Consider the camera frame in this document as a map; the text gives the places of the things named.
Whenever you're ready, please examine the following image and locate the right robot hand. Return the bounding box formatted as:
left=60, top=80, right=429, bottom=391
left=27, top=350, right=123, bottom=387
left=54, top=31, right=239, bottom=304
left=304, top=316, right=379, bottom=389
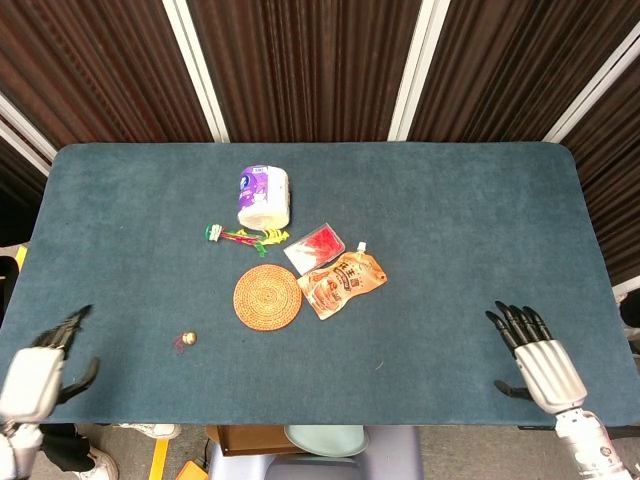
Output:
left=484, top=300, right=589, bottom=416

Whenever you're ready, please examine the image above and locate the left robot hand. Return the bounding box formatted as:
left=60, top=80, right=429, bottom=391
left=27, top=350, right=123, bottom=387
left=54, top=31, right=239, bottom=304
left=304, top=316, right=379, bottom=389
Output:
left=0, top=303, right=101, bottom=425

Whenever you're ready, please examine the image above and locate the white sneaker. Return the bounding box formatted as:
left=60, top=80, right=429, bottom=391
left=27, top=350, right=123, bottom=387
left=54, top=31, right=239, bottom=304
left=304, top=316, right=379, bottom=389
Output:
left=72, top=447, right=120, bottom=480
left=119, top=423, right=182, bottom=441

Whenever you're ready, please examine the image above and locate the blue felt table cover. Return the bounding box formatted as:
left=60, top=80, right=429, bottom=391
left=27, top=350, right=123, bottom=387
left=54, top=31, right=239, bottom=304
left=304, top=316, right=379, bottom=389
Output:
left=0, top=142, right=640, bottom=426

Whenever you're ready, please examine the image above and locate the lavender plastic stool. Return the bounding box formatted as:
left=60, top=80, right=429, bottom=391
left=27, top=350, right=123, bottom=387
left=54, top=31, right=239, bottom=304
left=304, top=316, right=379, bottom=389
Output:
left=207, top=424, right=425, bottom=480

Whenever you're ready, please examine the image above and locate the brown pleated partition panel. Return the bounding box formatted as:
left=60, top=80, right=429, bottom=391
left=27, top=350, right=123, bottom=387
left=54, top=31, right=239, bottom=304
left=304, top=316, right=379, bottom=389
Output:
left=562, top=64, right=640, bottom=286
left=0, top=0, right=214, bottom=151
left=407, top=0, right=640, bottom=144
left=185, top=0, right=424, bottom=144

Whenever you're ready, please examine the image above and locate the brown cardboard box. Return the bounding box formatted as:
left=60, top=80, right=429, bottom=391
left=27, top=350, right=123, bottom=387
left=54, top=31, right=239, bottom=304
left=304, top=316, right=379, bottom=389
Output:
left=214, top=424, right=301, bottom=458

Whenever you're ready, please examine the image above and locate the orange spouted sauce pouch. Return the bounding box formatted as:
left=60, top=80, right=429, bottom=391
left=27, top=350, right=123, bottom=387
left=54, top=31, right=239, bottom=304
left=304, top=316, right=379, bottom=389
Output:
left=296, top=241, right=389, bottom=322

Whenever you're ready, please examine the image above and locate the pale teal bowl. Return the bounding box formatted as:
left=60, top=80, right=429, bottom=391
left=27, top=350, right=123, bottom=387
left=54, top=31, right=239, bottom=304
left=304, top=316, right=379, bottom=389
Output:
left=283, top=424, right=370, bottom=458

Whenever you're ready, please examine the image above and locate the round woven rattan coaster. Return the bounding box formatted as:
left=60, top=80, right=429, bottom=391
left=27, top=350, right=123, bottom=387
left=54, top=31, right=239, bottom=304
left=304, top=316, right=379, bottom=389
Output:
left=232, top=263, right=304, bottom=332

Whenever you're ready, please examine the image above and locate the red ink pad box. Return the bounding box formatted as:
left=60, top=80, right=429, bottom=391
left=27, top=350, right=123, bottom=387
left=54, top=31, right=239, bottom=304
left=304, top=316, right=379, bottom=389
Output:
left=282, top=222, right=347, bottom=276

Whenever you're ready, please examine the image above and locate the wrapped white toilet paper roll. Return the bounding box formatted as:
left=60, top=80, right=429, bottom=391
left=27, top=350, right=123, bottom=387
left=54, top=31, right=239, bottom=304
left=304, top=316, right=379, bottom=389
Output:
left=236, top=164, right=292, bottom=231

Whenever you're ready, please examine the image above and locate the small yellow ball with shadow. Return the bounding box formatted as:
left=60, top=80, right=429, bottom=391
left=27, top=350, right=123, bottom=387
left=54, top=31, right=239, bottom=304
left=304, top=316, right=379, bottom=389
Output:
left=172, top=330, right=199, bottom=356

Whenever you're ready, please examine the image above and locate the white partition frame post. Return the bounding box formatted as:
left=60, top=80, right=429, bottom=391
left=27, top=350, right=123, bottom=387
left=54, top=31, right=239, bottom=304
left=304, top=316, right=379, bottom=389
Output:
left=388, top=0, right=449, bottom=142
left=0, top=92, right=59, bottom=162
left=162, top=0, right=230, bottom=144
left=543, top=33, right=640, bottom=144

